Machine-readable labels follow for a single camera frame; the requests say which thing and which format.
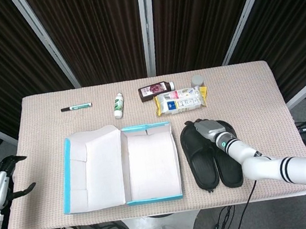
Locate yellow edged wipes pack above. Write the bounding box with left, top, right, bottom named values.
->
left=152, top=85, right=211, bottom=117

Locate green white marker pen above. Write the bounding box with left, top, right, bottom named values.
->
left=60, top=101, right=93, bottom=113

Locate brown bottle with label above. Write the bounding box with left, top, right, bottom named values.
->
left=137, top=80, right=177, bottom=103

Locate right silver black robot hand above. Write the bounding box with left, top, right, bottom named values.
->
left=183, top=114, right=230, bottom=145

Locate grey lidded jar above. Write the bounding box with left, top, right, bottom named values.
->
left=189, top=74, right=206, bottom=89

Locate small white green bottle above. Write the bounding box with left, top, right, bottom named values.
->
left=111, top=92, right=127, bottom=120

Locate white pink tube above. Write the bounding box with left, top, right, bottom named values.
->
left=164, top=86, right=201, bottom=102

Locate teal cardboard shoe box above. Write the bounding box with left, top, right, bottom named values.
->
left=52, top=116, right=185, bottom=217

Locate beige woven tablecloth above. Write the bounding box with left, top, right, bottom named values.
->
left=0, top=55, right=306, bottom=229

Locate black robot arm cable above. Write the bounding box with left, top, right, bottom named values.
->
left=234, top=179, right=264, bottom=229

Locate black rubber slipper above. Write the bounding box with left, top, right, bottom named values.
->
left=209, top=118, right=246, bottom=191
left=178, top=122, right=221, bottom=196

